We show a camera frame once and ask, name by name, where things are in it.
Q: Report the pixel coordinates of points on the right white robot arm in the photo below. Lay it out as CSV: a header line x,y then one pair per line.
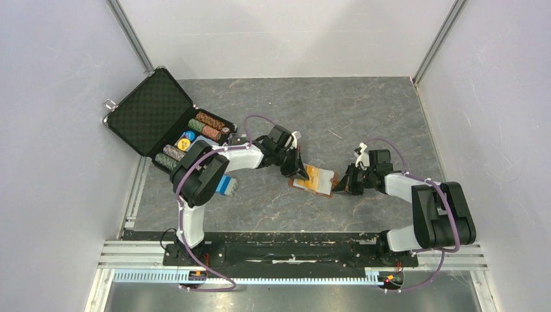
x,y
441,218

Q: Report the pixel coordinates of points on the black aluminium poker chip case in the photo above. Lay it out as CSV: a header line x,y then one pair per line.
x,y
158,112

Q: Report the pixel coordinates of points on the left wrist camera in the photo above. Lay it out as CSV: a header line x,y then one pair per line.
x,y
296,135

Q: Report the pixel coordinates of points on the white slotted cable duct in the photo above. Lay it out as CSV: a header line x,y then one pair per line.
x,y
191,277

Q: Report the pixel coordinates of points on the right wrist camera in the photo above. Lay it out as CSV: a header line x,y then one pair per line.
x,y
362,158

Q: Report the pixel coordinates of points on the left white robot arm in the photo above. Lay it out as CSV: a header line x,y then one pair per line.
x,y
197,175

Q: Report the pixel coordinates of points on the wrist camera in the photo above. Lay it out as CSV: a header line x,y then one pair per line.
x,y
296,135
362,158

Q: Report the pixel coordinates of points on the clear box with dark cards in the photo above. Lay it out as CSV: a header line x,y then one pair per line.
x,y
235,139

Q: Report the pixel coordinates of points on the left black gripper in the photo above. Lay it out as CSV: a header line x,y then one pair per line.
x,y
301,171

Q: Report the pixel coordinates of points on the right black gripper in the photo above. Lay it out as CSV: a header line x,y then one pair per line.
x,y
347,184

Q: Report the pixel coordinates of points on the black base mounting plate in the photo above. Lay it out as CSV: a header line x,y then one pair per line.
x,y
229,249

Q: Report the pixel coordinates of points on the brown leather card holder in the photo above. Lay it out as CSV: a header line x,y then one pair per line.
x,y
320,182

